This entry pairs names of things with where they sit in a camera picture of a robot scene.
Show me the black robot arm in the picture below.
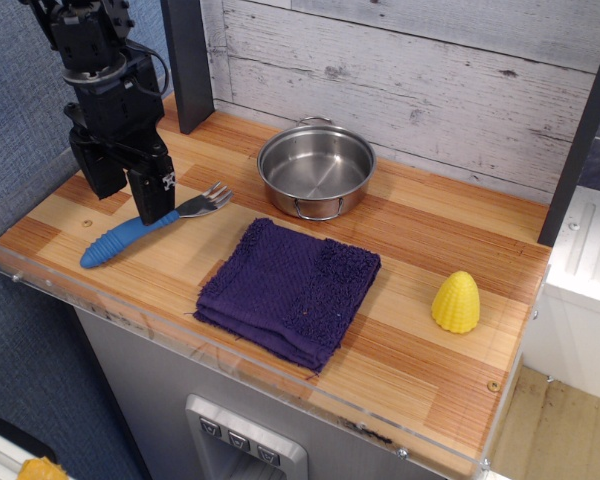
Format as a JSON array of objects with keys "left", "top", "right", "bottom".
[{"left": 28, "top": 1, "right": 176, "bottom": 225}]

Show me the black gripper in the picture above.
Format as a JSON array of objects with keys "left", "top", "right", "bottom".
[{"left": 62, "top": 52, "right": 176, "bottom": 225}]

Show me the silver dispenser panel with buttons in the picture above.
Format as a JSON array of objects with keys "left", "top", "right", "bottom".
[{"left": 185, "top": 394, "right": 309, "bottom": 479}]

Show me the yellow toy corn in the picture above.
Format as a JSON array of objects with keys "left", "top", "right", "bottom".
[{"left": 431, "top": 271, "right": 480, "bottom": 334}]

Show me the dark frame post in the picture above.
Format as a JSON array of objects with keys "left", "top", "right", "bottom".
[
  {"left": 538, "top": 65, "right": 600, "bottom": 247},
  {"left": 161, "top": 0, "right": 215, "bottom": 134}
]

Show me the blue handled metal fork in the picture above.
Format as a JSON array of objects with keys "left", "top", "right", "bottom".
[{"left": 80, "top": 182, "right": 234, "bottom": 269}]

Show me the clear acrylic table guard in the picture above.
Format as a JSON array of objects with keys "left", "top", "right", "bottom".
[{"left": 0, "top": 69, "right": 551, "bottom": 480}]

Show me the purple folded towel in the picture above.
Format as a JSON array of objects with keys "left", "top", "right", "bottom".
[{"left": 194, "top": 218, "right": 381, "bottom": 373}]

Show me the stainless steel pot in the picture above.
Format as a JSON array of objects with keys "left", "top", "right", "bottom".
[{"left": 257, "top": 117, "right": 377, "bottom": 222}]

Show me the dark right frame post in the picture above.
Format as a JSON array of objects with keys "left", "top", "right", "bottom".
[{"left": 538, "top": 65, "right": 600, "bottom": 247}]

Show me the yellow object bottom left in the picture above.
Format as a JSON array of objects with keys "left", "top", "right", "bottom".
[{"left": 16, "top": 457, "right": 70, "bottom": 480}]

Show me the dark left frame post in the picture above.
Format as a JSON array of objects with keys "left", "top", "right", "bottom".
[{"left": 161, "top": 0, "right": 215, "bottom": 134}]

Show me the white ridged appliance at right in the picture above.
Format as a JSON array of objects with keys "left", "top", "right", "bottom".
[{"left": 547, "top": 187, "right": 600, "bottom": 306}]

